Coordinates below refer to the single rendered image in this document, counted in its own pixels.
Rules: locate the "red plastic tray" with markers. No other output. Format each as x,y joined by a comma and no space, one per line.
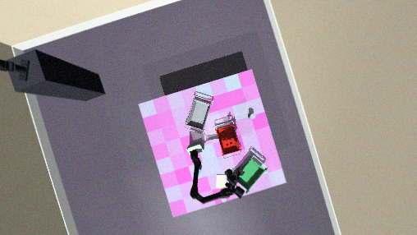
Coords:
223,143

